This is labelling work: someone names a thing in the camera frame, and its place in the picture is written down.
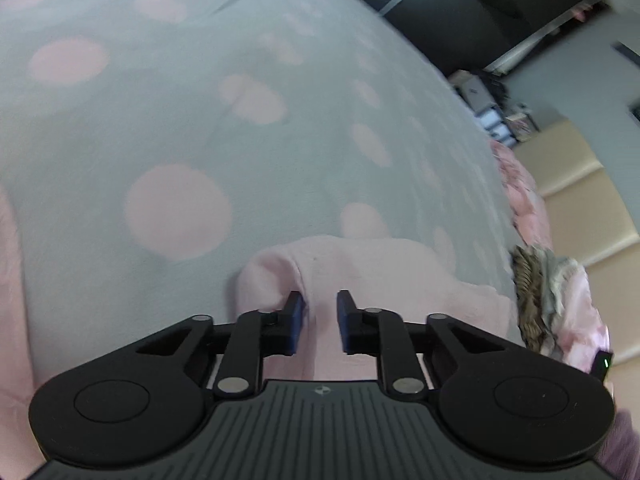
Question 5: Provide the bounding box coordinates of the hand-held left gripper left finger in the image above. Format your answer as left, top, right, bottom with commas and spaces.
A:
134, 291, 306, 401

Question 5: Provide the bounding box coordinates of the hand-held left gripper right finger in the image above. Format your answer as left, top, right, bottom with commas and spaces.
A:
336, 290, 506, 401

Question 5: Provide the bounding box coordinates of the pink fleece cloth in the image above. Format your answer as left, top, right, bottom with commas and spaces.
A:
0, 182, 613, 411

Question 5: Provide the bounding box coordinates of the person's mauve clothing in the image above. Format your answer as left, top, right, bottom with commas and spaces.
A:
595, 405, 640, 480

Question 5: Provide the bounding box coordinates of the brown patterned garment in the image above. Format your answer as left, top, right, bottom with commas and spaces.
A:
510, 245, 557, 354

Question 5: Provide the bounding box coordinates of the beige padded headboard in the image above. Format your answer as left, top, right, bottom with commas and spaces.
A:
515, 120, 640, 363

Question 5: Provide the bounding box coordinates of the pink patterned pillow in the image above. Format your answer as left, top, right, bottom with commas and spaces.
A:
490, 140, 554, 252

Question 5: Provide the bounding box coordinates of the grey pink-dotted bedspread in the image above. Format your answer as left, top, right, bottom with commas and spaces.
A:
0, 0, 557, 411

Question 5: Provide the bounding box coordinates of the white nightstand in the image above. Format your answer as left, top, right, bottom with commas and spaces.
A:
447, 70, 517, 149

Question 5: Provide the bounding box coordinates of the black bag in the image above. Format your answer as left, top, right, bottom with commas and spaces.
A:
479, 72, 512, 107

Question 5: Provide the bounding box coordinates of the black sliding-door wardrobe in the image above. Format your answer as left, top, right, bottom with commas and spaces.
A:
310, 0, 617, 74

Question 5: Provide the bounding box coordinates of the picture frame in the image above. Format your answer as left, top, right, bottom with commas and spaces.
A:
507, 109, 539, 142

